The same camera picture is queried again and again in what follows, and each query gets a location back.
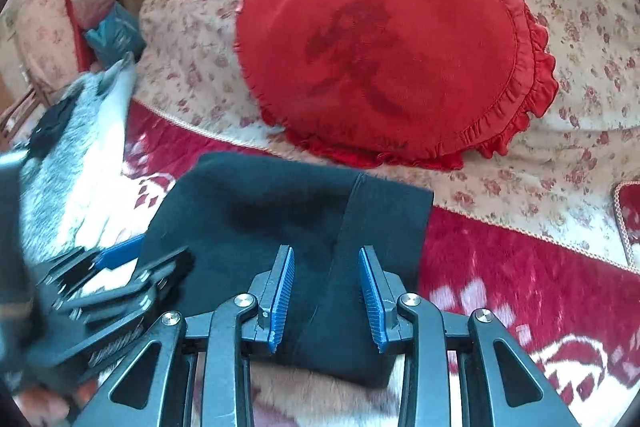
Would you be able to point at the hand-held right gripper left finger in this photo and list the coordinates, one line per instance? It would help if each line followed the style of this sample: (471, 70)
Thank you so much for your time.
(281, 302)

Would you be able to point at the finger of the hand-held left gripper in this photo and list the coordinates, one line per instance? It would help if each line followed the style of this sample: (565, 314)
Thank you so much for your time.
(165, 264)
(117, 254)

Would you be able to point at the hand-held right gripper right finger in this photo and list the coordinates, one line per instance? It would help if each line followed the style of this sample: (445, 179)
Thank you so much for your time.
(372, 302)

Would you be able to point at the black pants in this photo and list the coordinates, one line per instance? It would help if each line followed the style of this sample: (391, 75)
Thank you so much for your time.
(250, 207)

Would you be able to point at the grey fuzzy cloth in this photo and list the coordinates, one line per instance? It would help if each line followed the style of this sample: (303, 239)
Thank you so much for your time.
(85, 147)

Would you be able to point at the red and white blanket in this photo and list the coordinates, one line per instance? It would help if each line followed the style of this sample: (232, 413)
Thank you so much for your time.
(500, 257)

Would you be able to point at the black fuzzy cloth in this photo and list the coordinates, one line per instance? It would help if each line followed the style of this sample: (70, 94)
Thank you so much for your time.
(52, 124)

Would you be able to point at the wooden chair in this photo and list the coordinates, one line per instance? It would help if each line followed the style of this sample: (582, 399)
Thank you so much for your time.
(20, 107)

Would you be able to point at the teal bag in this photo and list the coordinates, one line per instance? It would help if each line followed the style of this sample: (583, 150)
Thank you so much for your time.
(115, 34)

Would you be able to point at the red ruffled heart pillow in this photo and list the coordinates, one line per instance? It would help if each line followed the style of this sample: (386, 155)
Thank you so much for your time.
(400, 57)

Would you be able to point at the floral bedspread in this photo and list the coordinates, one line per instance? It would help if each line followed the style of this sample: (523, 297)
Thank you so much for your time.
(575, 157)

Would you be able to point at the red cloth with cream trim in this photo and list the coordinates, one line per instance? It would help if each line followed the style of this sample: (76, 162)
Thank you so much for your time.
(631, 217)

